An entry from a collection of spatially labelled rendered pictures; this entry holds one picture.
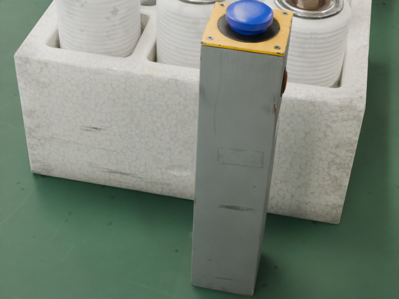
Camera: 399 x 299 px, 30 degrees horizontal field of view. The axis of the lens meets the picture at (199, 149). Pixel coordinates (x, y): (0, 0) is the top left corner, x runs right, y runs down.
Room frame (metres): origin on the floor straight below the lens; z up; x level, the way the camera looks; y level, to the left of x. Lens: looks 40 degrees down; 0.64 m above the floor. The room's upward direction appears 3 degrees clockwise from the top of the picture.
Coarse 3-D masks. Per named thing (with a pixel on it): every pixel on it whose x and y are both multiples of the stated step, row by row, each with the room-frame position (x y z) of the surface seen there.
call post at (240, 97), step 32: (224, 64) 0.52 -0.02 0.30; (256, 64) 0.52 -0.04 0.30; (224, 96) 0.52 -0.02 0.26; (256, 96) 0.51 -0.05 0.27; (224, 128) 0.52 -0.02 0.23; (256, 128) 0.51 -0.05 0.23; (224, 160) 0.52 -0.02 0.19; (256, 160) 0.51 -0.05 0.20; (224, 192) 0.52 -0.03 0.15; (256, 192) 0.51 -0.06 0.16; (224, 224) 0.52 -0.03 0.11; (256, 224) 0.51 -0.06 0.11; (192, 256) 0.52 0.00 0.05; (224, 256) 0.52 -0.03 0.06; (256, 256) 0.51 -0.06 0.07; (224, 288) 0.52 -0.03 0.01
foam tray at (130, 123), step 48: (48, 48) 0.71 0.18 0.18; (144, 48) 0.72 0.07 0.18; (48, 96) 0.69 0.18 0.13; (96, 96) 0.68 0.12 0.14; (144, 96) 0.67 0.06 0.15; (192, 96) 0.66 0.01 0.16; (288, 96) 0.64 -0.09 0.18; (336, 96) 0.64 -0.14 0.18; (48, 144) 0.69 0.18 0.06; (96, 144) 0.68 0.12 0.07; (144, 144) 0.67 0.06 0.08; (192, 144) 0.66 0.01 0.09; (288, 144) 0.64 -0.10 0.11; (336, 144) 0.63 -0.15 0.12; (192, 192) 0.66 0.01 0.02; (288, 192) 0.64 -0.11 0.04; (336, 192) 0.63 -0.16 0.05
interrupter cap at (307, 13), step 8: (280, 0) 0.71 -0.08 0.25; (288, 0) 0.71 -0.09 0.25; (296, 0) 0.72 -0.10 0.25; (320, 0) 0.72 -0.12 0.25; (328, 0) 0.71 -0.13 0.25; (336, 0) 0.72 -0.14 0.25; (280, 8) 0.69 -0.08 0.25; (288, 8) 0.69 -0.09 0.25; (296, 8) 0.69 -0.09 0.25; (304, 8) 0.70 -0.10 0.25; (312, 8) 0.70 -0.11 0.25; (320, 8) 0.70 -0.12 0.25; (328, 8) 0.70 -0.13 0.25; (336, 8) 0.70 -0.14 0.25; (296, 16) 0.68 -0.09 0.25; (304, 16) 0.68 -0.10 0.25; (312, 16) 0.68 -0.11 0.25; (320, 16) 0.68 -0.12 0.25; (328, 16) 0.68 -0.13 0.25
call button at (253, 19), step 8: (240, 0) 0.57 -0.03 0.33; (248, 0) 0.57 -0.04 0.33; (232, 8) 0.55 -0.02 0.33; (240, 8) 0.55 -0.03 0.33; (248, 8) 0.55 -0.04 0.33; (256, 8) 0.55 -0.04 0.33; (264, 8) 0.56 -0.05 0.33; (232, 16) 0.54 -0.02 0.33; (240, 16) 0.54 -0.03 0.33; (248, 16) 0.54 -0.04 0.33; (256, 16) 0.54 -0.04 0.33; (264, 16) 0.54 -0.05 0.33; (272, 16) 0.55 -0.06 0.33; (232, 24) 0.54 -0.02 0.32; (240, 24) 0.53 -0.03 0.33; (248, 24) 0.53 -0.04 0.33; (256, 24) 0.53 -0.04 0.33; (264, 24) 0.54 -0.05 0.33; (240, 32) 0.54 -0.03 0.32; (248, 32) 0.54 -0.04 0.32; (256, 32) 0.54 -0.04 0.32
